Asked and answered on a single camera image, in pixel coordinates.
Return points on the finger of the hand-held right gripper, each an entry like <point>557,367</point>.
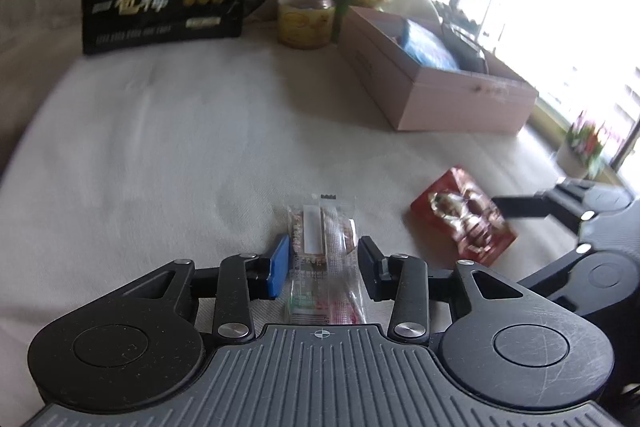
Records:
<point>560,277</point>
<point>520,207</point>

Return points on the red and gold snack packet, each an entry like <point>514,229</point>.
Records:
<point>460,212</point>

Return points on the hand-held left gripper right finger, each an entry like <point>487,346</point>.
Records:
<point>371,269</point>

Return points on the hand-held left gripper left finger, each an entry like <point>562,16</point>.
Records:
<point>279,267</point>

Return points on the pink cardboard box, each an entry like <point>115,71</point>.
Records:
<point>450,102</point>

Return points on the small flower pot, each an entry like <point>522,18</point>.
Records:
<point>580,147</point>

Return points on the long clear snack stick packet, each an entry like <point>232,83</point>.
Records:
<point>320,272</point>

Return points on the blue snack packet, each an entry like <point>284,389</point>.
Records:
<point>427,44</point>

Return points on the dark packet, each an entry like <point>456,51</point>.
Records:
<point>465,52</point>

